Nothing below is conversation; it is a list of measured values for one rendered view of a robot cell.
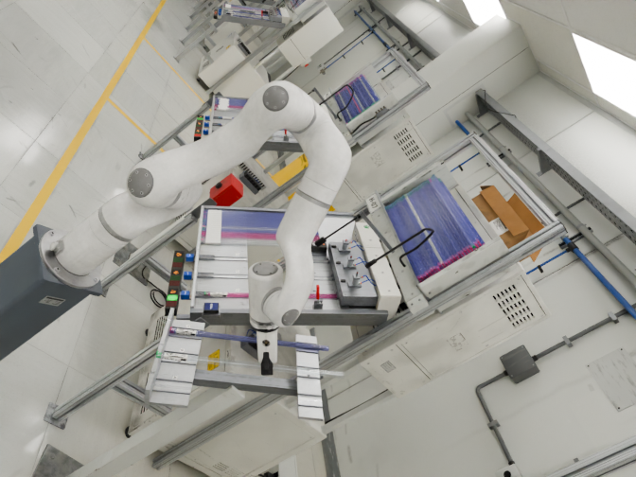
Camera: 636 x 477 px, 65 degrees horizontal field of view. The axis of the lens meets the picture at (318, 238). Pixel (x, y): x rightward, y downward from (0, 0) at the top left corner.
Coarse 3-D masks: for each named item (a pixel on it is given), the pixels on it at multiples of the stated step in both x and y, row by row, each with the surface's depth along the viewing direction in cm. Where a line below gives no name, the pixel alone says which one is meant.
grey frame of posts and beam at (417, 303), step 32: (448, 160) 229; (384, 192) 238; (192, 224) 231; (384, 224) 217; (512, 256) 169; (416, 288) 182; (448, 288) 177; (416, 320) 181; (352, 352) 186; (96, 384) 182; (64, 416) 186; (224, 416) 205; (192, 448) 208
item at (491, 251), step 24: (480, 144) 219; (432, 168) 216; (504, 168) 198; (408, 192) 224; (528, 192) 183; (552, 216) 169; (408, 264) 187; (456, 264) 172; (480, 264) 172; (432, 288) 176; (480, 288) 179; (120, 384) 180; (48, 408) 186; (168, 408) 195
